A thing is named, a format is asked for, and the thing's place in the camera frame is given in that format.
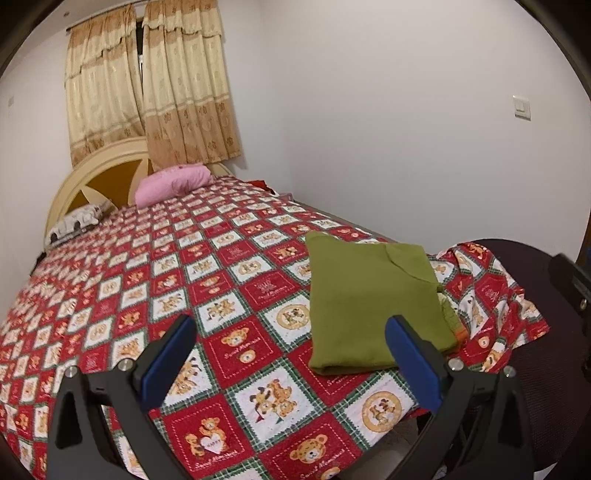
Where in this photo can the black mesh chair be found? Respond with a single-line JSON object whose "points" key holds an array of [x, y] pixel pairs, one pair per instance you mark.
{"points": [[554, 392]]}

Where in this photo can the white car-print pillow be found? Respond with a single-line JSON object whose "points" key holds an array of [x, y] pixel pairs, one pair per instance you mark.
{"points": [[76, 224]]}

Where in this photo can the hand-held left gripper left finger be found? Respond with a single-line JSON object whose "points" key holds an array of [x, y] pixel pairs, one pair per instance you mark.
{"points": [[168, 360]]}

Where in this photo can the red cloth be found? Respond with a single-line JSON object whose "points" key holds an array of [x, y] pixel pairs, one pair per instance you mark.
{"points": [[261, 184]]}

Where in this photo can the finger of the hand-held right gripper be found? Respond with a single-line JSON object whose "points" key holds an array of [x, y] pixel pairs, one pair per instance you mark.
{"points": [[575, 284]]}

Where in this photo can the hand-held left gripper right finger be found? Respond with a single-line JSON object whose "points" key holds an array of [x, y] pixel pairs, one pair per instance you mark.
{"points": [[415, 364]]}

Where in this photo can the beige patterned window curtain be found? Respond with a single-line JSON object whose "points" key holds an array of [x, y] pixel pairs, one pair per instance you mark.
{"points": [[189, 83], [101, 87]]}

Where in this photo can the red checked printed bed blanket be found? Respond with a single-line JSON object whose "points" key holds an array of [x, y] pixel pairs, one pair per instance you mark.
{"points": [[184, 258]]}

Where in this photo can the pink pillow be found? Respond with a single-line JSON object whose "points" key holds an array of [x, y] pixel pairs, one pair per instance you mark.
{"points": [[175, 182]]}

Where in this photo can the striped green orange knit sweater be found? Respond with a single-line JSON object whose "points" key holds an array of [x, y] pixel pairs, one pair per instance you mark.
{"points": [[369, 300]]}

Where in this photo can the cream wooden headboard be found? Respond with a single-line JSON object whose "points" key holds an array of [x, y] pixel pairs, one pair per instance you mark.
{"points": [[92, 161]]}

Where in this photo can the white wall switch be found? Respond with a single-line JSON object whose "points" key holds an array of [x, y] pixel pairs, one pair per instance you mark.
{"points": [[521, 107]]}

